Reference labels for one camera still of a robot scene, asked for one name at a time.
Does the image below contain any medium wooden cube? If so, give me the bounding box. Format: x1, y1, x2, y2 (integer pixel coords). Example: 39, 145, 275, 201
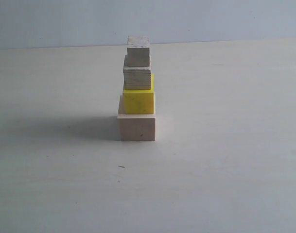
123, 55, 152, 90

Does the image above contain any small wooden cube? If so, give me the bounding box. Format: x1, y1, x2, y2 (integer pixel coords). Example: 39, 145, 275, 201
127, 35, 150, 67

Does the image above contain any large pale wooden cube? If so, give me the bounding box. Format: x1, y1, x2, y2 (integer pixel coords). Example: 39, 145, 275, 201
117, 95, 156, 141

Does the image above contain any yellow cube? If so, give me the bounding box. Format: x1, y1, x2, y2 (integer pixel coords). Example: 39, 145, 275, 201
122, 74, 156, 114

